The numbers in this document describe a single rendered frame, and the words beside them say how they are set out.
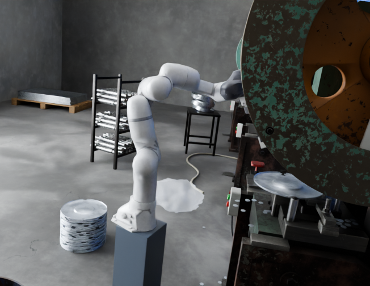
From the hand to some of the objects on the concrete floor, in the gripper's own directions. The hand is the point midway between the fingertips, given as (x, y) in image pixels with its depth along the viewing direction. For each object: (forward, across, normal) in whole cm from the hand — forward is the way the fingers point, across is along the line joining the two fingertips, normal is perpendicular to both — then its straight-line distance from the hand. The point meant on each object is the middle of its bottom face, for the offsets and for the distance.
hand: (261, 141), depth 177 cm
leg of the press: (+95, +60, -5) cm, 113 cm away
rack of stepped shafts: (+19, -175, -164) cm, 241 cm away
